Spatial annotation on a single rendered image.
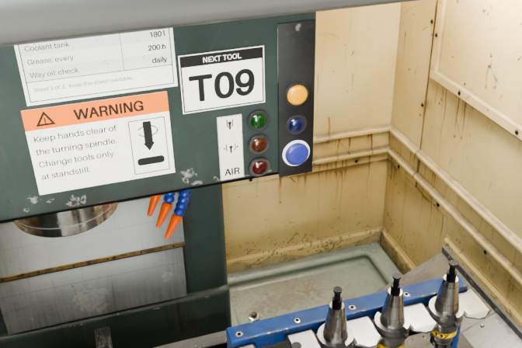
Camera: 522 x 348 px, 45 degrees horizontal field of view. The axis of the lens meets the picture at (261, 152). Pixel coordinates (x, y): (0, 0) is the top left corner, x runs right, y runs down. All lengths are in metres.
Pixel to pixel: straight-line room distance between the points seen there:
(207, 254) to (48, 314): 0.42
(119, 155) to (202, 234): 0.95
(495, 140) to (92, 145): 1.15
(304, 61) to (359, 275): 1.61
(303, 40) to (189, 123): 0.16
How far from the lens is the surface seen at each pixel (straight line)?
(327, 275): 2.28
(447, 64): 1.80
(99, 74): 0.70
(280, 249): 2.24
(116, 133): 0.73
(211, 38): 0.70
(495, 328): 1.80
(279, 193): 2.11
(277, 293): 2.20
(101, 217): 0.95
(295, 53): 0.74
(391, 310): 1.16
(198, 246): 1.69
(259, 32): 0.72
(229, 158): 0.77
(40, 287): 1.66
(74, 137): 0.73
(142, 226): 1.57
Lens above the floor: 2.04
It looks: 29 degrees down
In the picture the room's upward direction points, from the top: 1 degrees counter-clockwise
